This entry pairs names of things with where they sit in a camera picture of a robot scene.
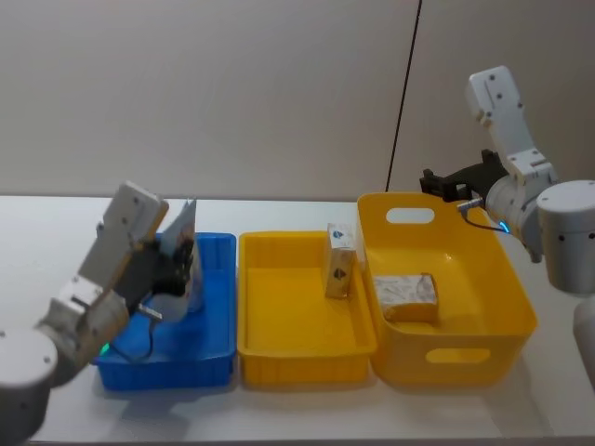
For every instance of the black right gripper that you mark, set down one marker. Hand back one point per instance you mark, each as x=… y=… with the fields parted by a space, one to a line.
x=479 y=179

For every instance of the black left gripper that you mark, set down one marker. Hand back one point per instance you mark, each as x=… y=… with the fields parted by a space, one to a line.
x=139 y=274

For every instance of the white and blue pouch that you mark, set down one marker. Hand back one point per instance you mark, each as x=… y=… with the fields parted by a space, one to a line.
x=195 y=223

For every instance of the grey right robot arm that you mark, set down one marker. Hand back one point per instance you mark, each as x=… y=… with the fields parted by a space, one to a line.
x=564 y=232

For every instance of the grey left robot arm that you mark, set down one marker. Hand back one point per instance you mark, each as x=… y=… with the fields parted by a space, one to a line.
x=70 y=302

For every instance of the blue plastic bin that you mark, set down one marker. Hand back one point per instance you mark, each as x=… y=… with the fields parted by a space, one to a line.
x=204 y=339

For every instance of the flat wrapped tissue pack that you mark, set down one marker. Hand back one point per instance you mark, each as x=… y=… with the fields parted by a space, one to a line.
x=406 y=297

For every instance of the shallow yellow plastic tray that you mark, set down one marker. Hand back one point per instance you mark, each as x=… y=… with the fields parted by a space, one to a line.
x=288 y=320

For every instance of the small upright tissue packet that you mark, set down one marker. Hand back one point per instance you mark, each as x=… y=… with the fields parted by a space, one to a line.
x=339 y=265

